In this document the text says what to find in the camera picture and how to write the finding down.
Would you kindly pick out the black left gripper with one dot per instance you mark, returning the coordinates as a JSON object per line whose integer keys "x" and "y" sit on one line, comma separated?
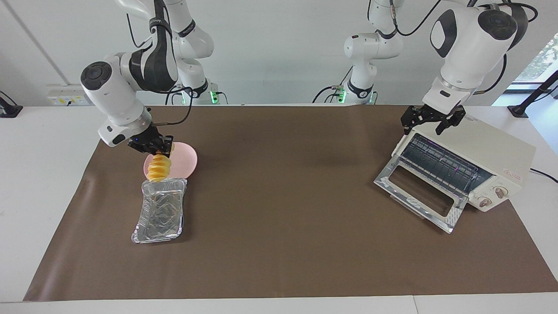
{"x": 431, "y": 114}

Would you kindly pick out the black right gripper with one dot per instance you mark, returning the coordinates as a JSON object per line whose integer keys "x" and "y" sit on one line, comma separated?
{"x": 148, "y": 140}

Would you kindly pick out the yellow ridged bread loaf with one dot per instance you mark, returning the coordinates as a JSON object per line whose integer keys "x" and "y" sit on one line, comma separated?
{"x": 158, "y": 170}

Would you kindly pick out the silver aluminium foil tray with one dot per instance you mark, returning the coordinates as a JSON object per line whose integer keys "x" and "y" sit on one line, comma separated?
{"x": 160, "y": 213}

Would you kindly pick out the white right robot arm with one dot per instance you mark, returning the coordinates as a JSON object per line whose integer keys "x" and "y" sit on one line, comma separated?
{"x": 113, "y": 91}

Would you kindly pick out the cream toaster oven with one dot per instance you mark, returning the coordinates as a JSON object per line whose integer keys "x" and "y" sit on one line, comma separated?
{"x": 492, "y": 148}

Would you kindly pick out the cream oven knob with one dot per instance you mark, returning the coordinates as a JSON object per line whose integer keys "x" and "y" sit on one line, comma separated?
{"x": 500, "y": 191}
{"x": 484, "y": 202}

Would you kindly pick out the pink round plate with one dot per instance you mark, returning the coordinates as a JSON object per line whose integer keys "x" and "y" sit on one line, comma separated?
{"x": 185, "y": 159}

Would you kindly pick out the black desk clamp stand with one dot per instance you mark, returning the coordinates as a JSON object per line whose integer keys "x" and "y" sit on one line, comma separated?
{"x": 8, "y": 109}
{"x": 521, "y": 109}

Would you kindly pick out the window with green view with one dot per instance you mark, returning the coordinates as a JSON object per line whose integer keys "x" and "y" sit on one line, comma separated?
{"x": 538, "y": 61}

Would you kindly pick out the brown table mat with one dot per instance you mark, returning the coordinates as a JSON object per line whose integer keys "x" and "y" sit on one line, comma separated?
{"x": 283, "y": 218}

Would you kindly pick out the glass oven door, silver frame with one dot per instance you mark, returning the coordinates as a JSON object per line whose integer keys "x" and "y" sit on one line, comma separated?
{"x": 386, "y": 181}

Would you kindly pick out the white wall socket strip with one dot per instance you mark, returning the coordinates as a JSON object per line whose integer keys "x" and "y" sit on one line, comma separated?
{"x": 65, "y": 95}

